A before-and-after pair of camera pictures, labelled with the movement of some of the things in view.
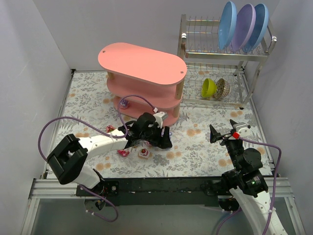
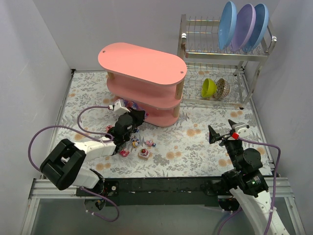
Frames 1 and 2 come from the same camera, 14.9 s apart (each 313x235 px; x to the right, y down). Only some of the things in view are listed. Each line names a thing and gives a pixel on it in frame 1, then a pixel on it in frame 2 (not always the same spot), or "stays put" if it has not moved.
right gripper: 225,137 stays put
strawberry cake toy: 144,153 stays put
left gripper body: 159,136 → 136,116
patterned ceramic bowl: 222,90 stays put
